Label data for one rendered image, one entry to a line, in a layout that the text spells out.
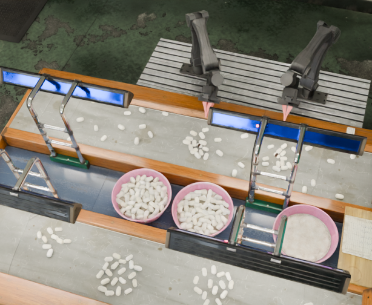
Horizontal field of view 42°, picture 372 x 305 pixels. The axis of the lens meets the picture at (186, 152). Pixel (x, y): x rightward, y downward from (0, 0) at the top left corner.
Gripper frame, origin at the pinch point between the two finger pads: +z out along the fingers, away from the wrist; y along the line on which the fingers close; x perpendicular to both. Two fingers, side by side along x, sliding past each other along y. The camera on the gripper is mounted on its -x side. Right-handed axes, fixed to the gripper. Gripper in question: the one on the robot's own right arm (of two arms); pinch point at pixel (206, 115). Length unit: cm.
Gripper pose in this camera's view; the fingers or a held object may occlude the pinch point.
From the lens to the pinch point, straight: 232.7
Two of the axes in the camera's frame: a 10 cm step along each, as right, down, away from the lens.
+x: 2.3, -0.9, 9.7
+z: -1.8, 9.7, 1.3
